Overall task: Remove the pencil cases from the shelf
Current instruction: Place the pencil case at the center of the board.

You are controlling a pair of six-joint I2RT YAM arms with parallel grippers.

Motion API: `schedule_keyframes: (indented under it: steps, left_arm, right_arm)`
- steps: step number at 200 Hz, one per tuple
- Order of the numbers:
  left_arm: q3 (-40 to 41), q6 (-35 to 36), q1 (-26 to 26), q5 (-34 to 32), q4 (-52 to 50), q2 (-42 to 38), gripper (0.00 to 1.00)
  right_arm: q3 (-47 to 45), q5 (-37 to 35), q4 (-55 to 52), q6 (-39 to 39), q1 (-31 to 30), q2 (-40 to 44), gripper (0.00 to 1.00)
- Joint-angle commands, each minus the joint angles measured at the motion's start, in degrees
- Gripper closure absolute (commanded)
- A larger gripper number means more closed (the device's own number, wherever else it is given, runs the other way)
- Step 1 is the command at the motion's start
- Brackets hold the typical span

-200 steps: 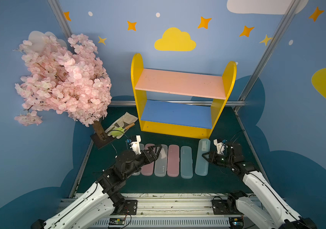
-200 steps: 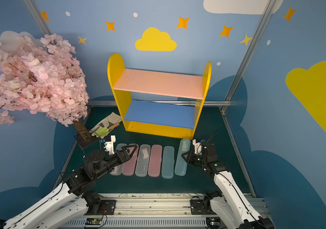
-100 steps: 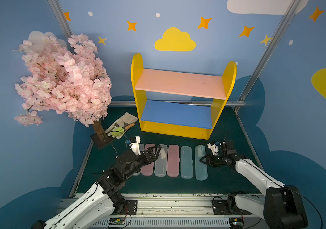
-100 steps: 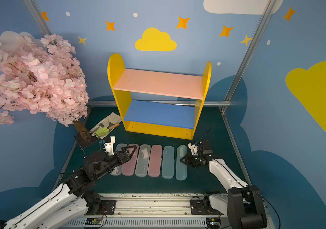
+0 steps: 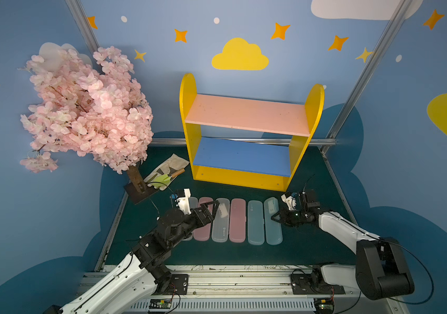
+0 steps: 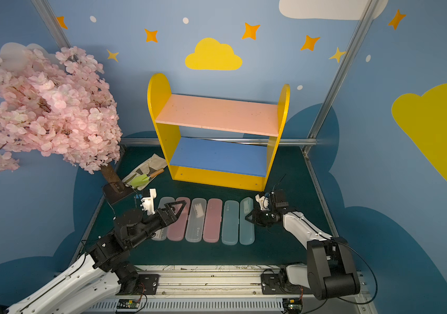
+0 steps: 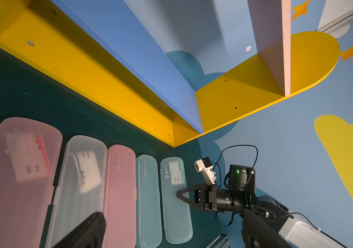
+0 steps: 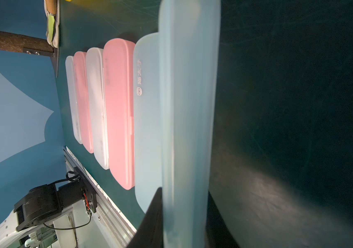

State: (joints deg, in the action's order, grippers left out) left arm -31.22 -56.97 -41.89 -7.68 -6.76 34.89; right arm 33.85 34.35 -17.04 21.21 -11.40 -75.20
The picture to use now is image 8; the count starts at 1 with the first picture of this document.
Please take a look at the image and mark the small pink pencil case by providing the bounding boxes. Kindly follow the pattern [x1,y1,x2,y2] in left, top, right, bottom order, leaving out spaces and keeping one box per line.
[103,38,135,190]

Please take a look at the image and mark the green paper piece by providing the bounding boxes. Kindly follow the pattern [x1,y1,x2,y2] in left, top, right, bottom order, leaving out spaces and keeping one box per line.
[46,14,55,45]

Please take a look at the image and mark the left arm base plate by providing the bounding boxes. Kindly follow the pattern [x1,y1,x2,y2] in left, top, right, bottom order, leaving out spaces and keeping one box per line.
[74,167,98,213]

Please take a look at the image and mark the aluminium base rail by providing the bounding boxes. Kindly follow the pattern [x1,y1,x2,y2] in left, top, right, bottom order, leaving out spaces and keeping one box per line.
[64,147,136,248]

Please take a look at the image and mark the light teal pencil case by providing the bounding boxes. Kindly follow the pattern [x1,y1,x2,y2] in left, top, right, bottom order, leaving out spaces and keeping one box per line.
[158,1,221,248]

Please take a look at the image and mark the clear white pencil case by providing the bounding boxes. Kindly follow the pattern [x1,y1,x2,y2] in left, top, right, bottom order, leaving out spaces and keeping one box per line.
[86,48,109,169]

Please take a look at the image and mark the pink translucent pencil case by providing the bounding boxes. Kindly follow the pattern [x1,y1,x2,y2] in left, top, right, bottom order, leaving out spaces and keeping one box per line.
[73,51,94,154]

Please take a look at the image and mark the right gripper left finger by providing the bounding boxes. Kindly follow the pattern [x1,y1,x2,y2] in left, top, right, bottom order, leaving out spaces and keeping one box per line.
[127,188,164,248]

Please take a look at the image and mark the teal green pencil case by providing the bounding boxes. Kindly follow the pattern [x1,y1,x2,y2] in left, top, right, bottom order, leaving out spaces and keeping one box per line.
[133,33,162,212]

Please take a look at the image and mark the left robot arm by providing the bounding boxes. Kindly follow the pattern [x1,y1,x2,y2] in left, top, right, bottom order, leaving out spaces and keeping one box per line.
[0,181,83,248]

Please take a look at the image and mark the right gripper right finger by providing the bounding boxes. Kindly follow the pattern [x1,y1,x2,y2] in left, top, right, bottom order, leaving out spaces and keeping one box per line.
[204,192,239,248]

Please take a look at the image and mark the wooden handled tool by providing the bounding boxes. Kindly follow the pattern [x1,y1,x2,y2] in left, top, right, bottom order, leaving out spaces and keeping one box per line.
[45,0,57,16]

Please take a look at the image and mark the frosted white pencil case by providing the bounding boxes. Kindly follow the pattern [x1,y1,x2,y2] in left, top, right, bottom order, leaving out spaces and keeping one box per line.
[65,56,82,144]

